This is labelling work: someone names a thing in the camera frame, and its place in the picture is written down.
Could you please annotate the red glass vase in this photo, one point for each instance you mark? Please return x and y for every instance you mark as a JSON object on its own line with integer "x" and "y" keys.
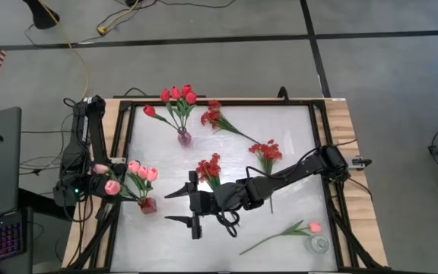
{"x": 148, "y": 206}

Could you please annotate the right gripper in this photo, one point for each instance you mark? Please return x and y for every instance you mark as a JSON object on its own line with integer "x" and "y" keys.
{"x": 207, "y": 201}

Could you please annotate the black aluminium table frame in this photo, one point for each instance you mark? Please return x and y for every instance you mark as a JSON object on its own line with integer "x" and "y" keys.
{"x": 264, "y": 102}

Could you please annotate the long green stem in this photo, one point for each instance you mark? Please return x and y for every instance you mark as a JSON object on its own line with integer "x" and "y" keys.
{"x": 134, "y": 166}

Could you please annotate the purple glass vase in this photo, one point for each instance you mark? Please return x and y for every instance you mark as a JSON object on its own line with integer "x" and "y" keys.
{"x": 184, "y": 139}

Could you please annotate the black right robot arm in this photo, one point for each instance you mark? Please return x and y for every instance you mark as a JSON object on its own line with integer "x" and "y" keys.
{"x": 291, "y": 171}

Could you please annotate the clear glass vase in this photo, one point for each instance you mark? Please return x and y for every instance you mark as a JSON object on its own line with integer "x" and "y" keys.
{"x": 317, "y": 244}

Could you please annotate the black clamp knob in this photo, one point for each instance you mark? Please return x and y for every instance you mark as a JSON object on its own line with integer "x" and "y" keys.
{"x": 283, "y": 93}

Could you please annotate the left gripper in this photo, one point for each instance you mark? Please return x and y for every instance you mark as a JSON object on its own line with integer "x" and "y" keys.
{"x": 95, "y": 186}

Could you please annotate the red blossom artificial bunch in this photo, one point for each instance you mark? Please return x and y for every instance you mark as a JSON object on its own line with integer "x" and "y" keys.
{"x": 267, "y": 151}
{"x": 211, "y": 114}
{"x": 208, "y": 169}

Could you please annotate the silver arm base bracket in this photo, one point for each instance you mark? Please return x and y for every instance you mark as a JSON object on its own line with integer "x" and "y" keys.
{"x": 357, "y": 162}
{"x": 118, "y": 160}

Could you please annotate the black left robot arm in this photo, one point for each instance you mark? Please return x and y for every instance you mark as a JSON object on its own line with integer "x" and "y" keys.
{"x": 89, "y": 133}

